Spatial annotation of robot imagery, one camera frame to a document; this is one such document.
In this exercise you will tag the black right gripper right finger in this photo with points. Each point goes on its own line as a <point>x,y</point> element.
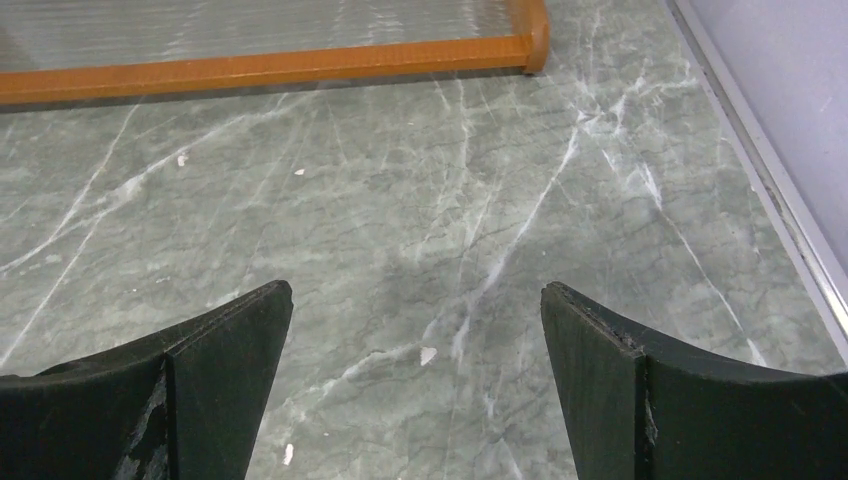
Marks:
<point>640,404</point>

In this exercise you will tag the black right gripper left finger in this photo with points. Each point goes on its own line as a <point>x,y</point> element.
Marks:
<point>185,402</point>

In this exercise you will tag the orange wooden shoe rack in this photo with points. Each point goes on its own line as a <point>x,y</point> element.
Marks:
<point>525,48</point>

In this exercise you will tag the aluminium table edge rail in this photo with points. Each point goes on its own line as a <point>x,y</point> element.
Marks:
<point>776,74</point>

